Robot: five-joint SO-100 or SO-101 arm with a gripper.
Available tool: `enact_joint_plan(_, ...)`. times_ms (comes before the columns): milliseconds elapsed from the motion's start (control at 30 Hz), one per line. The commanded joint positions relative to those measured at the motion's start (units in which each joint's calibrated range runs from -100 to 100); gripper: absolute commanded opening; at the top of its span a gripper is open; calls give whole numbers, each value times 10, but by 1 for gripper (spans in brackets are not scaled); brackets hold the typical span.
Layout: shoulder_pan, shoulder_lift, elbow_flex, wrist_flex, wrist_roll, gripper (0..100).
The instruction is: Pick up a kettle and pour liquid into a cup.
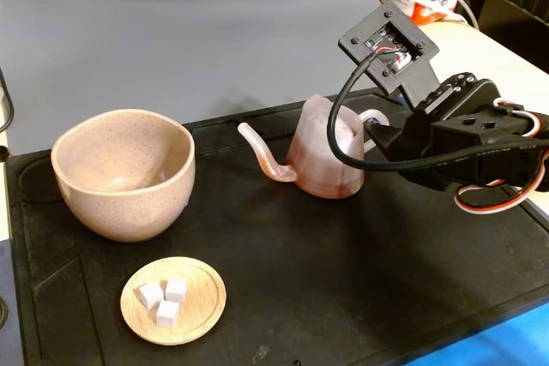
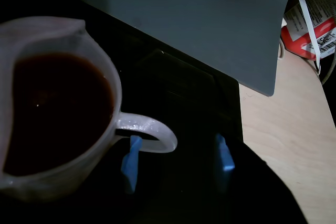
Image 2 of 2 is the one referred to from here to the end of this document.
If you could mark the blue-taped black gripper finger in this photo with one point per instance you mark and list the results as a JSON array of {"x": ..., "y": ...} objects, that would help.
[
  {"x": 130, "y": 169},
  {"x": 224, "y": 161}
]

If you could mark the translucent pink printed kettle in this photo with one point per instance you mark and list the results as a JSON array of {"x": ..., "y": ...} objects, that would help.
[{"x": 65, "y": 182}]

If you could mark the black silicone work mat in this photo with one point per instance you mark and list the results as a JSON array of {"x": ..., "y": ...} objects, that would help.
[{"x": 170, "y": 90}]

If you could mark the red white labelled container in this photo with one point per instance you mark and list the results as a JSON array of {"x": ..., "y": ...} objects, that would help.
[{"x": 296, "y": 37}]

